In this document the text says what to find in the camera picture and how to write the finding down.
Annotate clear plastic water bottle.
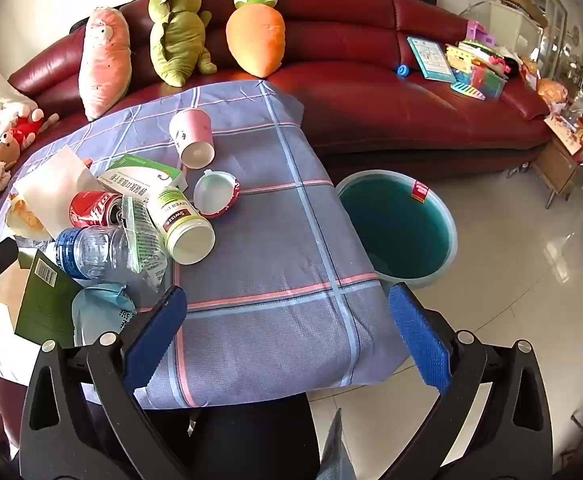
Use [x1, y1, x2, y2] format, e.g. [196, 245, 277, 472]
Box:
[54, 225, 137, 281]

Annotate wooden side table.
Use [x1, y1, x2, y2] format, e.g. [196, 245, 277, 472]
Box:
[531, 115, 583, 208]

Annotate teal picture book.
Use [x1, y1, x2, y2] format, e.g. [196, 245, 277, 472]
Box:
[406, 36, 457, 84]

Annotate blue plaid tablecloth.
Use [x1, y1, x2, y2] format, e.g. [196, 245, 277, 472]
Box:
[0, 80, 412, 411]

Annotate orange bread wrapper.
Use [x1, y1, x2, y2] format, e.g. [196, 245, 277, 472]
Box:
[4, 192, 52, 241]

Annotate red leather sofa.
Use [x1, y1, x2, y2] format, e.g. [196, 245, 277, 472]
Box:
[8, 0, 555, 181]

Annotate brown teddy bear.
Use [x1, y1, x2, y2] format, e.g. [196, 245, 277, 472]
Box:
[0, 130, 22, 166]

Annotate orange carrot bunny plush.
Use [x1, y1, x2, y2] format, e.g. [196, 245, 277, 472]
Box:
[225, 0, 286, 79]

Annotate green dinosaur plush toy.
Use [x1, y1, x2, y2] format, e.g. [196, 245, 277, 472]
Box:
[148, 0, 217, 87]

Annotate green white medicine box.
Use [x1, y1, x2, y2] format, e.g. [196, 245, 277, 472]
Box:
[96, 155, 184, 206]

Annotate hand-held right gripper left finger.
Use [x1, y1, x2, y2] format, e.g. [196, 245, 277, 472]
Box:
[18, 285, 207, 480]

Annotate teal round trash bin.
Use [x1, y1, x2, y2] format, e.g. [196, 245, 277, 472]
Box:
[335, 170, 458, 291]

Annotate light blue wipes packet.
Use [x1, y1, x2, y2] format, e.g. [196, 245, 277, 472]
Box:
[71, 283, 137, 348]

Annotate dark green carton box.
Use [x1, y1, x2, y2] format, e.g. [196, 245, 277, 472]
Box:
[0, 247, 84, 348]

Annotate red soda can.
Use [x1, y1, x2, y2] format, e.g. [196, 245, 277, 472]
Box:
[68, 191, 124, 229]

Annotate white paper napkin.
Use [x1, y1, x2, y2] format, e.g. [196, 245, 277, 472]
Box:
[15, 145, 103, 241]

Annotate pink carrot plush toy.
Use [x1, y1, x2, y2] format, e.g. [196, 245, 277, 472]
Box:
[78, 6, 133, 122]

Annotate pile of colourful toys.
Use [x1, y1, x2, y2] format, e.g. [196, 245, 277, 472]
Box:
[444, 20, 522, 102]

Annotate pink paper cup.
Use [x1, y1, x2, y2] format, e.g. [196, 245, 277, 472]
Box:
[168, 107, 215, 168]

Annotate person's dark trousers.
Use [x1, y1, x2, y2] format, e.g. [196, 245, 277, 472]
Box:
[146, 392, 322, 480]

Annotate orange plush toy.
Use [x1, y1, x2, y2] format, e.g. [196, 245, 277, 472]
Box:
[536, 77, 569, 103]

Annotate teddy bear in red shirt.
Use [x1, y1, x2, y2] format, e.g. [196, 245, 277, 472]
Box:
[8, 107, 59, 148]

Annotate clear green printed plastic bag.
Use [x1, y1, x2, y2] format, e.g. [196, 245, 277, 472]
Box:
[121, 196, 169, 291]

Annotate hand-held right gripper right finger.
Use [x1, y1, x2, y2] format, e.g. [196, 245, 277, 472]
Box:
[387, 282, 555, 480]

